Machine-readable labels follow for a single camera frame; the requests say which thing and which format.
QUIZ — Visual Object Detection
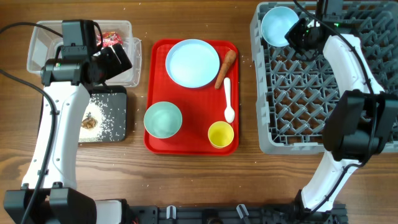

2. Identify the clear plastic waste bin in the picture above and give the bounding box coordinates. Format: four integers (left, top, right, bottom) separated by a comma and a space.
26, 20, 142, 87

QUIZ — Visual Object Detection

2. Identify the orange carrot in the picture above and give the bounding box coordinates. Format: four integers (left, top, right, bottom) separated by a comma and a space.
215, 50, 237, 90

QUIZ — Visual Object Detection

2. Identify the large light blue plate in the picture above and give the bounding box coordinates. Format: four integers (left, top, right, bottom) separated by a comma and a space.
165, 39, 220, 88

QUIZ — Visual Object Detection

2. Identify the brown food scrap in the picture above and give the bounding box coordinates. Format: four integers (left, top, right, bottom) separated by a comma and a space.
81, 116, 97, 129

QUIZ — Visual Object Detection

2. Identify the light blue bowl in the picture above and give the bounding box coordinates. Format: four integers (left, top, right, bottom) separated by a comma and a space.
261, 6, 299, 47

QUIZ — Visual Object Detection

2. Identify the white plastic spoon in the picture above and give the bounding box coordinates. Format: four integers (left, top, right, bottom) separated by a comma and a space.
223, 78, 235, 123

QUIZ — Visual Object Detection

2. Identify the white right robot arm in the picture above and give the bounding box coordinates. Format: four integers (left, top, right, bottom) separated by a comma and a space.
285, 1, 397, 221

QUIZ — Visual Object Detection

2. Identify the red snack wrapper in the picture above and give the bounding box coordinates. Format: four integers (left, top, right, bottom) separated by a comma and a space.
96, 31, 123, 47

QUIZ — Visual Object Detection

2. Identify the yellow cup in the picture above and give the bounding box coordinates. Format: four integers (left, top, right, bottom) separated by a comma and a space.
208, 121, 234, 149

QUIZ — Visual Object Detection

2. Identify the grey dishwasher rack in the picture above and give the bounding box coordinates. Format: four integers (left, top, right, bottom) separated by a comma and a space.
250, 1, 397, 154

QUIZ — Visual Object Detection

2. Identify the green bowl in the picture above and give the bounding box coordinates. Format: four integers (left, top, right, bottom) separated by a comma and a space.
144, 101, 183, 139

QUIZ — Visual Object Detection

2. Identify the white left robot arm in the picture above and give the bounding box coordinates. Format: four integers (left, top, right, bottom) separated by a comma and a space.
4, 20, 137, 223

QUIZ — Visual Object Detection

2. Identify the black food waste tray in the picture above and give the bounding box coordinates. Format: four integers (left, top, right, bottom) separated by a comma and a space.
36, 82, 127, 149

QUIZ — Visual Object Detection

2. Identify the white rice pile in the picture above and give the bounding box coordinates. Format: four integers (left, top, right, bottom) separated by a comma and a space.
78, 93, 127, 143

